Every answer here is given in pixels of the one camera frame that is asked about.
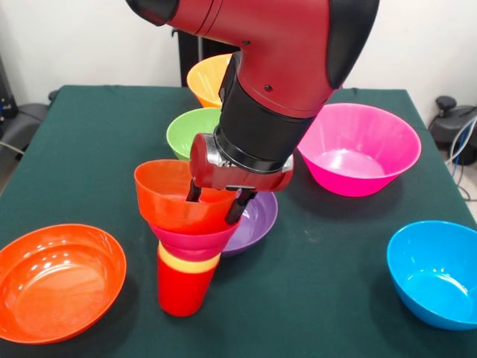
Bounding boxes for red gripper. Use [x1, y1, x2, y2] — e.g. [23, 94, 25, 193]
[186, 133, 295, 226]

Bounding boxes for purple bowl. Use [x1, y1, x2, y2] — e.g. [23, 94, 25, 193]
[221, 190, 278, 259]

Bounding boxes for small crimson bowl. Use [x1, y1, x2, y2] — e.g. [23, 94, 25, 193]
[149, 220, 239, 263]

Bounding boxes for small orange bowl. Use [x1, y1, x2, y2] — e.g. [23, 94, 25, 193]
[134, 160, 240, 236]

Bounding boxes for stack of yellow cups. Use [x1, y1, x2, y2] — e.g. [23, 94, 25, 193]
[157, 242, 222, 275]

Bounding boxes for red cup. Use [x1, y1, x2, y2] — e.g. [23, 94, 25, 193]
[157, 257, 218, 318]

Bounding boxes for green bowl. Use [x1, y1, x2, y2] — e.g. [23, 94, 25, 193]
[166, 107, 223, 161]

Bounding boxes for dark green table cloth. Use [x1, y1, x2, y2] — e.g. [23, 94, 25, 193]
[0, 84, 477, 358]

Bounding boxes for large light orange bowl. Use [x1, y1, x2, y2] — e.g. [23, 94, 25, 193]
[186, 54, 233, 108]

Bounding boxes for large magenta bowl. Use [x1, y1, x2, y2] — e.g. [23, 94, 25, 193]
[297, 103, 423, 198]

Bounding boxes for large red-orange bowl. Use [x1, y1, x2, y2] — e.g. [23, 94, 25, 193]
[0, 224, 127, 345]

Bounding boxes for black chair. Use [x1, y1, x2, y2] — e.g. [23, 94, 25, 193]
[0, 56, 60, 157]

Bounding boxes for blue bowl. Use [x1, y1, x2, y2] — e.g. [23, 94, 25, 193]
[387, 220, 477, 331]

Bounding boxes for black device with cables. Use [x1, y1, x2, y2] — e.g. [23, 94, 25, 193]
[429, 95, 477, 166]

